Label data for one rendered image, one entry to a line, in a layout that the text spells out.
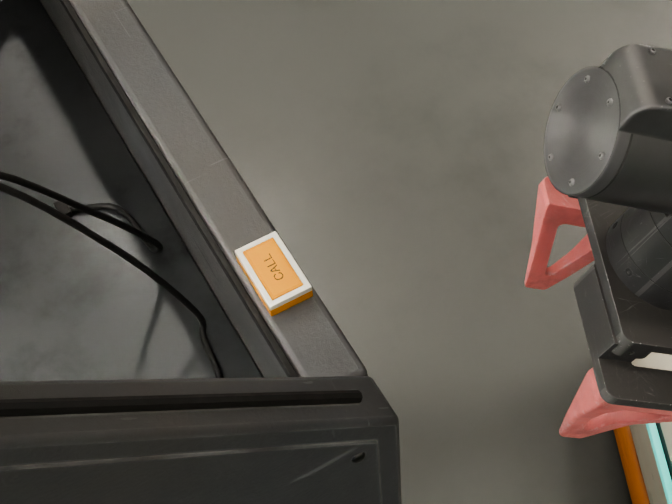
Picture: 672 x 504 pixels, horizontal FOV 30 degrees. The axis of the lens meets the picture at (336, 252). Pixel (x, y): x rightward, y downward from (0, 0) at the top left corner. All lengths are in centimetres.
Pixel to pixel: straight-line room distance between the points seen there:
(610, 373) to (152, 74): 44
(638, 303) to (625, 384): 4
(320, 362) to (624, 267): 22
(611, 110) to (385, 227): 145
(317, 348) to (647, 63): 32
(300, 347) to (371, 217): 122
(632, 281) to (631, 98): 13
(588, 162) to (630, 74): 4
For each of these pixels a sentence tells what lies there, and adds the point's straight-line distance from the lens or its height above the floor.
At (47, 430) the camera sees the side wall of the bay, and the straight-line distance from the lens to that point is 59.
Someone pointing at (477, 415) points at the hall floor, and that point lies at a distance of 181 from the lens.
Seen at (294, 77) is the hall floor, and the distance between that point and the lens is 218.
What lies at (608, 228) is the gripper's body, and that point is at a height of 109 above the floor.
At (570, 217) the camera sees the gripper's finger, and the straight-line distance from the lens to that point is 70.
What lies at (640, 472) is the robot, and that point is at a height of 12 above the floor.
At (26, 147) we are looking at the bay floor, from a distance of 106.
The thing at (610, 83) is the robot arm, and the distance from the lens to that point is 55.
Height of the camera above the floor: 162
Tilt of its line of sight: 56 degrees down
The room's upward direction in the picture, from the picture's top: 6 degrees counter-clockwise
